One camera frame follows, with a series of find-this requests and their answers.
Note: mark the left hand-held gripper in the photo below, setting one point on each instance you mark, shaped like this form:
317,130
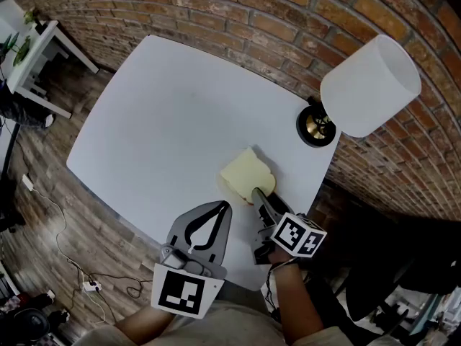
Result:
180,290

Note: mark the black round fan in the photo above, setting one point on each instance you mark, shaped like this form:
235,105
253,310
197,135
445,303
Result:
30,324

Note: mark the slice of white bread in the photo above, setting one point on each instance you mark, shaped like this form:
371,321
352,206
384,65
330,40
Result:
245,171

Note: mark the person's right forearm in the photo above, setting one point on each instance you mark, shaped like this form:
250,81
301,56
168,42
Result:
297,301

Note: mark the green leafy plant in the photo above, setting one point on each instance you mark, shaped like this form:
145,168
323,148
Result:
19,49

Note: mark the white power adapter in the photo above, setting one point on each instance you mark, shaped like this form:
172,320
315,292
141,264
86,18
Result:
27,181

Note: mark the white side desk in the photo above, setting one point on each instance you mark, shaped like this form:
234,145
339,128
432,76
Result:
43,49

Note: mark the black office chair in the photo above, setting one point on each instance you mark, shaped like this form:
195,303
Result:
396,251

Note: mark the black metal pole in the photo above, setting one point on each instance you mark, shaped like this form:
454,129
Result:
11,146

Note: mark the small potted plant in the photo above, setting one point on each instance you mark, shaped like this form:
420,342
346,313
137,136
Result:
31,17

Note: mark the person's beige clothing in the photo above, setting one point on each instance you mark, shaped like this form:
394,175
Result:
234,326

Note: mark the person's left forearm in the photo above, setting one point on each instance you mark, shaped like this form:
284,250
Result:
144,323

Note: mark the white power strip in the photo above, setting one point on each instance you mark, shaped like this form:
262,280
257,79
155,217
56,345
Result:
91,285

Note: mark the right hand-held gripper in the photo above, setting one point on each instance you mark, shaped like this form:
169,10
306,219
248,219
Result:
297,234

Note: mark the white shade table lamp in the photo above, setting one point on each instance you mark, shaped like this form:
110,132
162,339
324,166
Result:
371,85

